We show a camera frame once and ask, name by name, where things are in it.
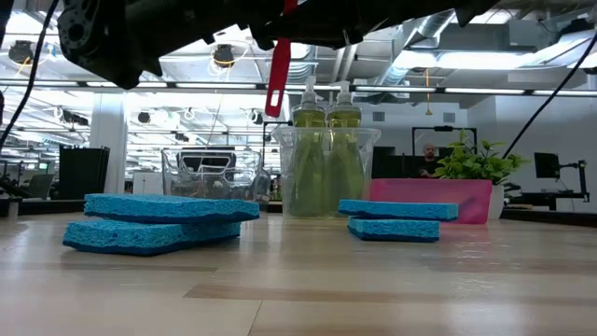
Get black rectangular stand frame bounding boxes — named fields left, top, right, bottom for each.
left=410, top=125, right=479, bottom=158

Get black monitor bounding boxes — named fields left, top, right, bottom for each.
left=534, top=152, right=562, bottom=180

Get black ceiling fixture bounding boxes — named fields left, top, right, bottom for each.
left=7, top=40, right=35, bottom=65
left=213, top=43, right=236, bottom=69

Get red dish brush white bristles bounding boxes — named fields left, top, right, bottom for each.
left=264, top=0, right=299, bottom=119

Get yellow hanging cord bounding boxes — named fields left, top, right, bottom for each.
left=423, top=69, right=434, bottom=117

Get white plant pot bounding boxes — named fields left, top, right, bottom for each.
left=488, top=184, right=506, bottom=220

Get blue cellulose sponge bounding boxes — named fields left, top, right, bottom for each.
left=84, top=193, right=261, bottom=224
left=338, top=199, right=459, bottom=223
left=62, top=218, right=243, bottom=257
left=346, top=217, right=442, bottom=244

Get black partition panel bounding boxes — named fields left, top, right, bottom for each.
left=58, top=146, right=111, bottom=201

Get black aluminium table frame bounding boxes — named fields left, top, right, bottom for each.
left=0, top=194, right=597, bottom=229

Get clear bin with handle cutouts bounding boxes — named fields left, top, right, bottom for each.
left=161, top=147, right=271, bottom=204

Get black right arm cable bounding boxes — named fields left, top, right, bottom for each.
left=502, top=31, right=597, bottom=160

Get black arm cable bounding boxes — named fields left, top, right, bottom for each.
left=502, top=31, right=597, bottom=160
left=0, top=0, right=61, bottom=153

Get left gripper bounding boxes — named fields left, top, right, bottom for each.
left=58, top=0, right=284, bottom=90

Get black desk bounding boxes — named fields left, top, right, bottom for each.
left=506, top=190, right=591, bottom=211

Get pink plastic bin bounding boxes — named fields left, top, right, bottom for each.
left=368, top=178, right=493, bottom=226

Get tall clear plastic bin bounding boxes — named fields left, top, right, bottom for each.
left=272, top=126, right=382, bottom=219

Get person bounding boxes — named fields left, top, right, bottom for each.
left=416, top=142, right=444, bottom=179

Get silver ribbed ceiling duct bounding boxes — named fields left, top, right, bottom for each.
left=284, top=41, right=323, bottom=85

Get clear pump soap bottle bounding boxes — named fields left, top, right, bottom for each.
left=289, top=76, right=327, bottom=218
left=326, top=79, right=365, bottom=218

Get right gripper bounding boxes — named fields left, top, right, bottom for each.
left=279, top=0, right=500, bottom=48

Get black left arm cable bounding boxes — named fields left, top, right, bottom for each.
left=0, top=0, right=61, bottom=153

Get white cabinet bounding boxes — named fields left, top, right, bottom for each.
left=132, top=171, right=164, bottom=196

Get white building column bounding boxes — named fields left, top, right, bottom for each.
left=89, top=92, right=129, bottom=195

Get green leafy plant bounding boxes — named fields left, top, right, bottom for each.
left=431, top=129, right=532, bottom=186

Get silver smooth ceiling duct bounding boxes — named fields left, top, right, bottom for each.
left=372, top=11, right=461, bottom=88

